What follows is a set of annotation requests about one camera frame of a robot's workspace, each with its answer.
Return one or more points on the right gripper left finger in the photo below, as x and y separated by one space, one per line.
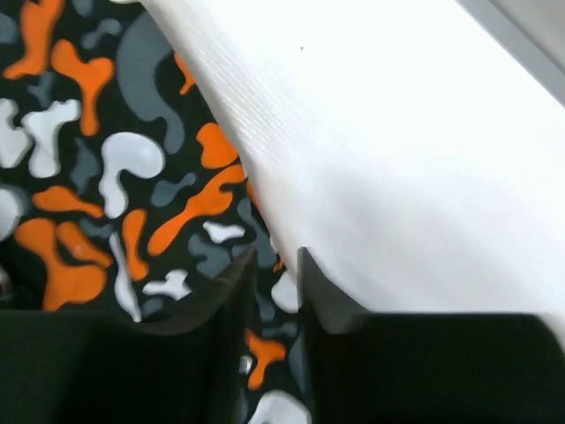
181 365

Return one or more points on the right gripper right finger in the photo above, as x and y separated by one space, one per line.
367 367

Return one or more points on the camouflage orange black shorts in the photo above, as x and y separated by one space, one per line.
120 193

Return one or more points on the aluminium table edge rail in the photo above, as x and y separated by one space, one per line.
520 44

